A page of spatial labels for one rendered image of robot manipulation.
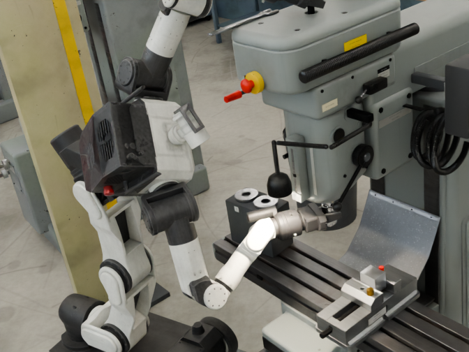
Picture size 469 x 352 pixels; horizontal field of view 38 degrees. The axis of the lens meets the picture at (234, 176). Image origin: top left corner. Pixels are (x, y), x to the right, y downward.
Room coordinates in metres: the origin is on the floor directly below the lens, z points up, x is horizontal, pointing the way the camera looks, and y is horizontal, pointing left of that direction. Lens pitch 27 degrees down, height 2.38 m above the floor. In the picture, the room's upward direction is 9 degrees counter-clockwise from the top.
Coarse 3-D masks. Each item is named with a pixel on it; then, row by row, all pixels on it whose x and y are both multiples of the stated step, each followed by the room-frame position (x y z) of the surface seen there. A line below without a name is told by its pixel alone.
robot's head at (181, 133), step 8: (176, 120) 1.82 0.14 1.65; (184, 120) 1.81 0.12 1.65; (192, 120) 1.81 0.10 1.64; (176, 128) 1.84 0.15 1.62; (184, 128) 1.80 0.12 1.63; (176, 136) 1.83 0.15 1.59; (184, 136) 1.80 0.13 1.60; (192, 136) 1.78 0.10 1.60; (200, 136) 1.78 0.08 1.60; (208, 136) 1.80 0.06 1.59; (192, 144) 1.78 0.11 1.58
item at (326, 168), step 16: (288, 112) 1.83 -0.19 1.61; (336, 112) 1.76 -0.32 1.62; (288, 128) 1.84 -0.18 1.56; (304, 128) 1.78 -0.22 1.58; (320, 128) 1.74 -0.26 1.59; (336, 128) 1.75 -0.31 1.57; (352, 128) 1.79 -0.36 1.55; (352, 144) 1.79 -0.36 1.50; (320, 160) 1.75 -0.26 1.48; (336, 160) 1.75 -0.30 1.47; (320, 176) 1.75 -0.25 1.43; (336, 176) 1.75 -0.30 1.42; (320, 192) 1.75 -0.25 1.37; (336, 192) 1.75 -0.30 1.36
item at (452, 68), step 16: (448, 64) 1.72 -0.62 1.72; (464, 64) 1.70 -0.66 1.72; (448, 80) 1.71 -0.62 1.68; (464, 80) 1.67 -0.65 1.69; (448, 96) 1.71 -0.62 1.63; (464, 96) 1.67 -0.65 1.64; (448, 112) 1.71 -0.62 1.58; (464, 112) 1.67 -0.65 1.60; (448, 128) 1.71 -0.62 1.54; (464, 128) 1.67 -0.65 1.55
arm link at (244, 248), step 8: (256, 224) 1.77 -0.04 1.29; (264, 224) 1.77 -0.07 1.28; (272, 224) 1.77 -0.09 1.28; (256, 232) 1.75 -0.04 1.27; (264, 232) 1.75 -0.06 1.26; (272, 232) 1.75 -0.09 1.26; (248, 240) 1.73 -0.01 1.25; (256, 240) 1.73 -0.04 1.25; (264, 240) 1.74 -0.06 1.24; (240, 248) 1.74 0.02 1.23; (248, 248) 1.72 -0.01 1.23; (256, 248) 1.72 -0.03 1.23; (248, 256) 1.72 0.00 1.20; (256, 256) 1.72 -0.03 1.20
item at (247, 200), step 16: (240, 192) 2.25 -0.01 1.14; (256, 192) 2.23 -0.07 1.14; (240, 208) 2.17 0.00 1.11; (256, 208) 2.13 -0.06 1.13; (288, 208) 2.15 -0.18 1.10; (240, 224) 2.19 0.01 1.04; (240, 240) 2.20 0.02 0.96; (272, 240) 2.08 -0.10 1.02; (288, 240) 2.13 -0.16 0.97; (272, 256) 2.07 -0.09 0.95
